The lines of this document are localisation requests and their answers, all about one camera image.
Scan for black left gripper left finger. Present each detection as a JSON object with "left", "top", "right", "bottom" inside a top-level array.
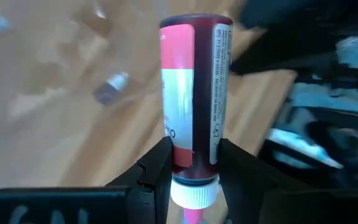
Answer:
[{"left": 0, "top": 136, "right": 174, "bottom": 224}]

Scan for large red food coloring bottle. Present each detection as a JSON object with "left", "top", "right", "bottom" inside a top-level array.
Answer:
[{"left": 158, "top": 13, "right": 234, "bottom": 224}]

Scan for small dark red coloring bottle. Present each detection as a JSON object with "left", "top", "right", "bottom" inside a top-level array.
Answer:
[{"left": 93, "top": 72, "right": 131, "bottom": 106}]

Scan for black aluminium table frame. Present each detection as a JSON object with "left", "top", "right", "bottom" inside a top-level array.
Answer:
[{"left": 230, "top": 0, "right": 358, "bottom": 190}]

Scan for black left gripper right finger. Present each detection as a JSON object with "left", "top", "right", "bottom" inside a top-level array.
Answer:
[{"left": 218, "top": 138, "right": 358, "bottom": 224}]

